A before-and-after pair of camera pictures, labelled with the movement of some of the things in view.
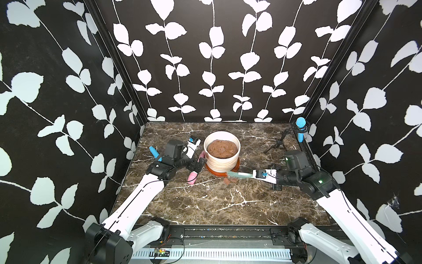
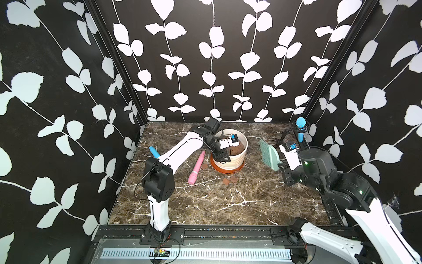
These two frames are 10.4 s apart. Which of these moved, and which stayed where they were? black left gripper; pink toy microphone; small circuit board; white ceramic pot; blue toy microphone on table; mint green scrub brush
Moved: white ceramic pot; black left gripper; mint green scrub brush
Stayed: blue toy microphone on table; small circuit board; pink toy microphone
